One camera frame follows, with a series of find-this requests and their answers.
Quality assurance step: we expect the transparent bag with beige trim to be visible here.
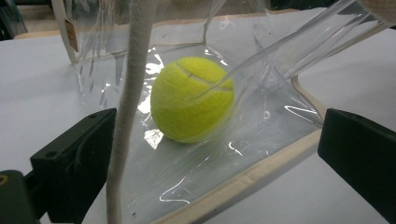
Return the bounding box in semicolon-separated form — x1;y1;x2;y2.
50;0;396;224

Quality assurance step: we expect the yellow tennis ball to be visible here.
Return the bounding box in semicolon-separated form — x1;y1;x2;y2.
149;56;236;145

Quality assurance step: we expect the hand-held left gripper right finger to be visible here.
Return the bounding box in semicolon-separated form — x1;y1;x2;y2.
317;107;396;224

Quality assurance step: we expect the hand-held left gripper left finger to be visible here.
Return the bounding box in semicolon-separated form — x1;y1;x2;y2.
30;107;118;224

